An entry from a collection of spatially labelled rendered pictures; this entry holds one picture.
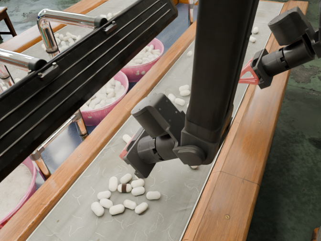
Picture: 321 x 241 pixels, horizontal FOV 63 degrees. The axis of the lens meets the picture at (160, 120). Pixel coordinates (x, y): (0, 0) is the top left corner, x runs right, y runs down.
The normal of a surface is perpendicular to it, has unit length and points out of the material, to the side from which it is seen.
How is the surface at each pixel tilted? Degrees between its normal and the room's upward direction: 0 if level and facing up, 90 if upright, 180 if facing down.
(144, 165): 51
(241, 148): 0
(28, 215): 0
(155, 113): 93
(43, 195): 0
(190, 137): 93
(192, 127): 93
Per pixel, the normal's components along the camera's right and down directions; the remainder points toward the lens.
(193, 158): -0.51, 0.65
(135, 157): 0.67, -0.25
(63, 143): -0.05, -0.73
